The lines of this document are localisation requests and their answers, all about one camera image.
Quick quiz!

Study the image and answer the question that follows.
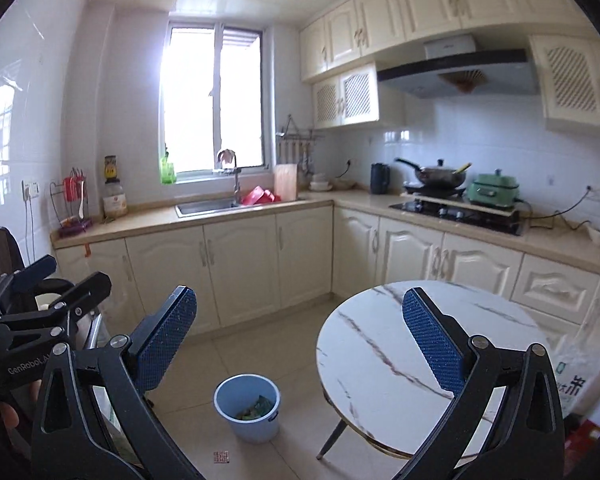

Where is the red packet on floor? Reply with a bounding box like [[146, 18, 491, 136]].
[[213, 450, 230, 465]]

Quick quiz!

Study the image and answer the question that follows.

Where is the green red snack packet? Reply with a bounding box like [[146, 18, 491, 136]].
[[235, 396, 275, 420]]

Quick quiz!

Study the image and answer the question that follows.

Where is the white bowls stack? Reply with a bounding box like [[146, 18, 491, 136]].
[[309, 174, 332, 192]]

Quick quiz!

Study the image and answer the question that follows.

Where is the range hood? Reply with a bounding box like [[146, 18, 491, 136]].
[[377, 30, 540, 99]]

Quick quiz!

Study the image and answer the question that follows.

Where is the kitchen window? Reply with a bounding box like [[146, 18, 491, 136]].
[[160, 22, 270, 182]]

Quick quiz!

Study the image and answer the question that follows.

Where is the red dish basin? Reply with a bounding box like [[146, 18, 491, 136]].
[[240, 185, 282, 206]]

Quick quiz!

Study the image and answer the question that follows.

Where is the blue trash bucket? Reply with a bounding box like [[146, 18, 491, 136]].
[[213, 374, 282, 444]]

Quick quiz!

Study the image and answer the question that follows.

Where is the steel sink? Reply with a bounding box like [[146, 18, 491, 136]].
[[175, 198, 246, 218]]

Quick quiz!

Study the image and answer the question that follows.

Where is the black electric kettle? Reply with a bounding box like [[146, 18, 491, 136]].
[[370, 162, 391, 195]]

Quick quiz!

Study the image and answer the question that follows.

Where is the black gas stove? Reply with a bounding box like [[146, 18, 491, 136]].
[[389, 194, 524, 236]]

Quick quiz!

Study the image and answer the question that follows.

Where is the black frying pan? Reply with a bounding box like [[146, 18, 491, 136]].
[[394, 157, 472, 190]]

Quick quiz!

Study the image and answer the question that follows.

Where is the large jar with yellow label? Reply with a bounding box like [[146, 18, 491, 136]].
[[102, 155, 128, 219]]

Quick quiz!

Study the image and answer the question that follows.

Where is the person left hand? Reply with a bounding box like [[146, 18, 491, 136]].
[[0, 379, 42, 430]]

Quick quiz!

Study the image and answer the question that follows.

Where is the red utensil holder rack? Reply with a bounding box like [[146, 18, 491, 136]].
[[48, 167, 93, 238]]

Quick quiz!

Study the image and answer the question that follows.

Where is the round white marble table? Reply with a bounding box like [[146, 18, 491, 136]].
[[316, 281, 547, 458]]

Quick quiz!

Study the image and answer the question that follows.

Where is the hanging utensil rack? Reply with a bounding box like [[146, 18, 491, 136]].
[[274, 114, 322, 176]]

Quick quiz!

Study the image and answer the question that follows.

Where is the green electric cooker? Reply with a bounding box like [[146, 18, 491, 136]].
[[467, 169, 519, 209]]

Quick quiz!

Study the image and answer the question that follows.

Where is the wooden cutting board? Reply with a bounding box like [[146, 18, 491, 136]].
[[273, 164, 298, 202]]

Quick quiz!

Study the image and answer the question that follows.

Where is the white rice sack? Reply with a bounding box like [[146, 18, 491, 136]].
[[552, 330, 600, 418]]

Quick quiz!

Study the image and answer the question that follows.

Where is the kitchen faucet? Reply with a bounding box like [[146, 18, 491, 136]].
[[216, 148, 242, 207]]

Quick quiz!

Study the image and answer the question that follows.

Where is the green bottle on windowsill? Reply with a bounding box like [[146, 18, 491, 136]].
[[160, 148, 178, 185]]

